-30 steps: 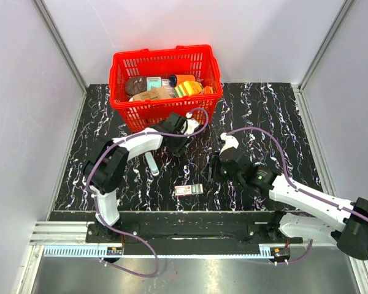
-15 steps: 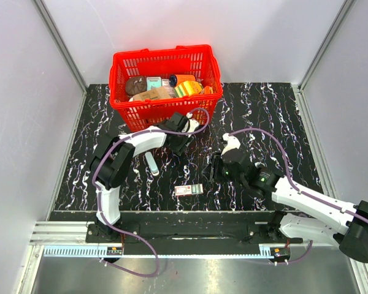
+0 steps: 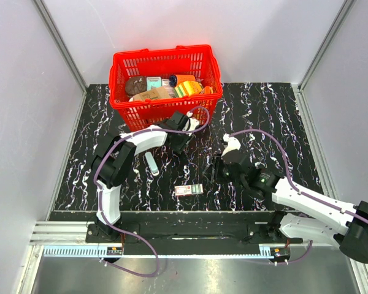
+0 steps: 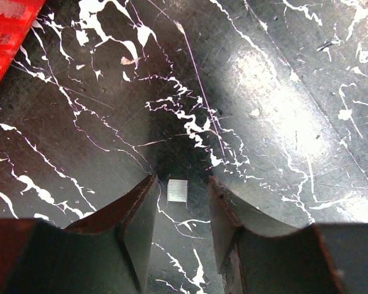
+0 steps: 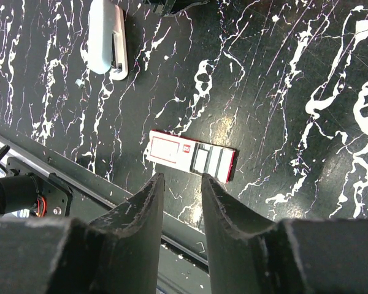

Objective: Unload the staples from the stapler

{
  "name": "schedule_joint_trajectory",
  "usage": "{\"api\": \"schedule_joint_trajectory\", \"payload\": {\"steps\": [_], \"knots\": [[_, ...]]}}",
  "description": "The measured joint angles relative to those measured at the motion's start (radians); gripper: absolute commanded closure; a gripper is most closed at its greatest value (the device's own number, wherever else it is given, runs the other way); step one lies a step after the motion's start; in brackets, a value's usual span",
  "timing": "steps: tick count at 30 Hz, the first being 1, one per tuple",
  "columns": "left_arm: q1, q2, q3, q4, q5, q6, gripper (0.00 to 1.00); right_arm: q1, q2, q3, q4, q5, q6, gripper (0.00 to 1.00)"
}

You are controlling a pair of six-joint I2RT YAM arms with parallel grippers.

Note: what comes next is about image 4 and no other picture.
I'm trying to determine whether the red plastic shopping basket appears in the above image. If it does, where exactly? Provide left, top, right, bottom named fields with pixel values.
left=0, top=0, right=45, bottom=82

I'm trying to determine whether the silver staple strip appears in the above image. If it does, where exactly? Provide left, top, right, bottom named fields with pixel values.
left=167, top=179, right=188, bottom=206

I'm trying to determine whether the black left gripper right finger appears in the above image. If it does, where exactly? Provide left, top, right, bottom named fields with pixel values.
left=209, top=176, right=368, bottom=293

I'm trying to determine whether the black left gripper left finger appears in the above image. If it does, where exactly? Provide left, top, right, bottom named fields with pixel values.
left=0, top=175, right=158, bottom=293

